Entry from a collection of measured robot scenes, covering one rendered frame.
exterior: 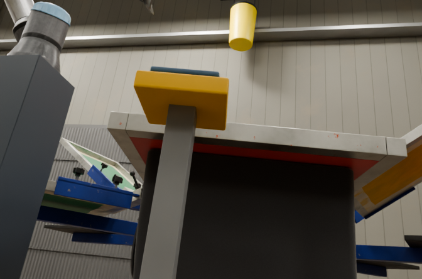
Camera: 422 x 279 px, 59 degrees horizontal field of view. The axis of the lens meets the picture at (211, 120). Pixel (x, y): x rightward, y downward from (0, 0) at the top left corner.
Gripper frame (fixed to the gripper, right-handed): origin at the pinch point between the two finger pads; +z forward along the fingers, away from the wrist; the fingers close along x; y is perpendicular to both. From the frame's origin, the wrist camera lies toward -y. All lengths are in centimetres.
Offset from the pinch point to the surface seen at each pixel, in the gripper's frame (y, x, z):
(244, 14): -308, 308, -29
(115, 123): 61, -68, 34
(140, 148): 52, -65, 41
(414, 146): 25, 30, 112
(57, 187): -20, -78, 28
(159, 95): 86, -68, 38
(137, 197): -28, -56, 52
